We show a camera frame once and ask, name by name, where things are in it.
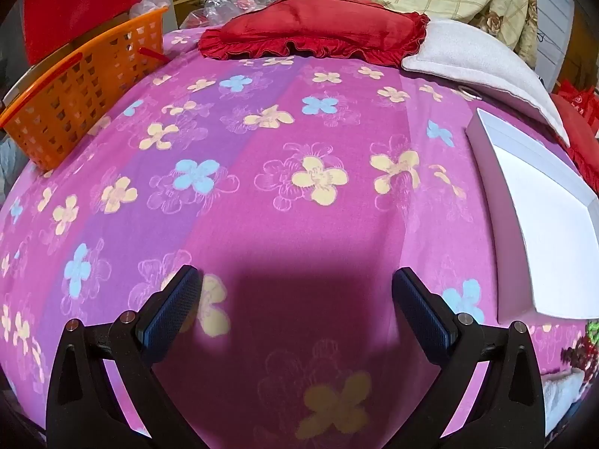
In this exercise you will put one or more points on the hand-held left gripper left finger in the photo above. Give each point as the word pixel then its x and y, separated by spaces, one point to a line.
pixel 171 308

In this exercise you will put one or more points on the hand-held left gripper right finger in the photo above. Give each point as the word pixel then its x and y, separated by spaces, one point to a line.
pixel 421 313

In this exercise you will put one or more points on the white shallow box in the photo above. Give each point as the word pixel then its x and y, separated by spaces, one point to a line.
pixel 552 224

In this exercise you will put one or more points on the printed white towel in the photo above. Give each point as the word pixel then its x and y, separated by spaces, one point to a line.
pixel 568 383

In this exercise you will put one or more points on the pink floral bedsheet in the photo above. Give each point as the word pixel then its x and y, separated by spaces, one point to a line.
pixel 281 126

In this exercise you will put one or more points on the red ruffled pillow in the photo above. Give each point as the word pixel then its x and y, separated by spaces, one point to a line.
pixel 318 23
pixel 582 156

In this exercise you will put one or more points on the orange plastic basket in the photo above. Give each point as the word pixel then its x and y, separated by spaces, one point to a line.
pixel 70 98

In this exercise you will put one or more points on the red stick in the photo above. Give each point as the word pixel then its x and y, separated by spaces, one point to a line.
pixel 152 54

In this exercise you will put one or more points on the grey white pillow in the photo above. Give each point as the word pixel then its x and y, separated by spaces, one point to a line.
pixel 472 56

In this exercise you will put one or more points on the red printed bag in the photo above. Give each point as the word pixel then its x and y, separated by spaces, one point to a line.
pixel 582 98

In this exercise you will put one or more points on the clear plastic bag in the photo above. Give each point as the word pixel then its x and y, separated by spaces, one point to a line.
pixel 149 4

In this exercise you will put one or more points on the clear plastic bags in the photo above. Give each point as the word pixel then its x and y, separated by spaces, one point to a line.
pixel 234 2

